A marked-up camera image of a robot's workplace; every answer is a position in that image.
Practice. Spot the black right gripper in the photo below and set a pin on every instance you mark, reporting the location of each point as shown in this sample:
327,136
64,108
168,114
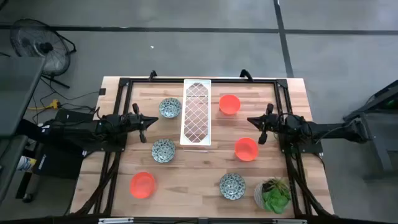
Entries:
269,123

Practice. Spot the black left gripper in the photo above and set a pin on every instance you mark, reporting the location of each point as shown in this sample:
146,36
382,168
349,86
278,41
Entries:
138,123

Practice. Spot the teal patterned ceramic mini bowl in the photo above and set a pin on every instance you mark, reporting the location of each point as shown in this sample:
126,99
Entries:
163,150
170,107
232,186

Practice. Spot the orange plastic mini bowl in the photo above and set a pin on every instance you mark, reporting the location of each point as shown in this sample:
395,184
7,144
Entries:
229,104
246,149
142,185

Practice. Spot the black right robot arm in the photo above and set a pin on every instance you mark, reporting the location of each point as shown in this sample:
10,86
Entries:
326,129

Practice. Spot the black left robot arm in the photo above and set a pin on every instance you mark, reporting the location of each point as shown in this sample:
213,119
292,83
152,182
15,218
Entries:
93,127

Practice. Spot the black table clamp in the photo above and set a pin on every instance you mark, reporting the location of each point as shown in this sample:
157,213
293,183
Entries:
152,75
246,74

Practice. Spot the small black square block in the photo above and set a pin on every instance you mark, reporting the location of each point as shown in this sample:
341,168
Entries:
102,91

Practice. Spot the plain black controller box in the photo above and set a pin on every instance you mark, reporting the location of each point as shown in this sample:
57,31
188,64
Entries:
73,115

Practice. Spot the potted green succulent plant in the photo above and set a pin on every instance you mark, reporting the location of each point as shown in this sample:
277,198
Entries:
275,197

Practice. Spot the yellow power plug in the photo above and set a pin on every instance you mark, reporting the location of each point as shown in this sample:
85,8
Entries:
55,104

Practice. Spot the black box with white logo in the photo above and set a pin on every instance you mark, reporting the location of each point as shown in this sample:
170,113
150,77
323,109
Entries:
59,163

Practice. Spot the black metal stand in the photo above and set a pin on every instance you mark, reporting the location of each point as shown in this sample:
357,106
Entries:
378,149

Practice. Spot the black floor fan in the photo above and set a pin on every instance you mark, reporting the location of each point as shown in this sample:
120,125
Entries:
46,47

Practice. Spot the white and yellow can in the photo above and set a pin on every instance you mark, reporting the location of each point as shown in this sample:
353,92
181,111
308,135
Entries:
25,163

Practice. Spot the grey desk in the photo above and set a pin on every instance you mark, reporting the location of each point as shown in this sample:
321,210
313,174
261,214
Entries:
18,93

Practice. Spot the black aluminium rig frame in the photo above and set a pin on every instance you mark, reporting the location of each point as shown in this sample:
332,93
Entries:
155,81

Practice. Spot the silver metal bracket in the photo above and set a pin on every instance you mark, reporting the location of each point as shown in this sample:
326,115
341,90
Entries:
289,221
115,221

